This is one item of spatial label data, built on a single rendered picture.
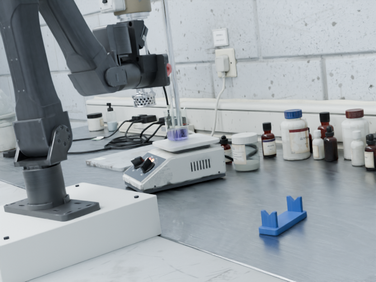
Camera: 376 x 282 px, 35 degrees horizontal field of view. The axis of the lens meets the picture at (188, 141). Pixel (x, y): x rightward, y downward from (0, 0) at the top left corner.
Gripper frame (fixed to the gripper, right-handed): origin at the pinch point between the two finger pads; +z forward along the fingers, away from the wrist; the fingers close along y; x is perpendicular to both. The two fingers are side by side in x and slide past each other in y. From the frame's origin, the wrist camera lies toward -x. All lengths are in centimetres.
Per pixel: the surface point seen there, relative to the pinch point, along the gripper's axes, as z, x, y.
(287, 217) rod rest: -26, 24, -36
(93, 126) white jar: 65, 22, 77
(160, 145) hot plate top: -5.0, 16.2, 0.8
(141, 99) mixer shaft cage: 20.8, 8.4, 22.4
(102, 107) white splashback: 76, 16, 80
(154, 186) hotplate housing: -12.7, 23.5, -1.5
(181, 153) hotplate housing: -5.8, 17.9, -4.8
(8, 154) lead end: 21, 23, 77
